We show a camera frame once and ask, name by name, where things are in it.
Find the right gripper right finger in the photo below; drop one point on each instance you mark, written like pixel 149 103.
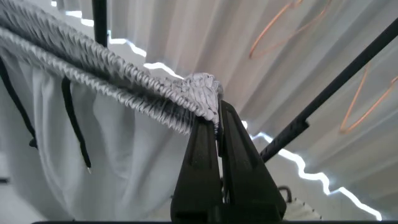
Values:
pixel 252 193

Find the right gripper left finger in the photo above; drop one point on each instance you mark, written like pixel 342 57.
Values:
pixel 192 193

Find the pink clothes hanger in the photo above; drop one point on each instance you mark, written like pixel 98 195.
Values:
pixel 269 30
pixel 353 102

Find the white laundry basket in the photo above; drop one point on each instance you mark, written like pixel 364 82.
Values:
pixel 301 211

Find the black clothes rack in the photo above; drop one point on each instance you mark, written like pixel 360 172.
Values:
pixel 292 130

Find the white curtain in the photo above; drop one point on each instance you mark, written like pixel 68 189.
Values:
pixel 202 37

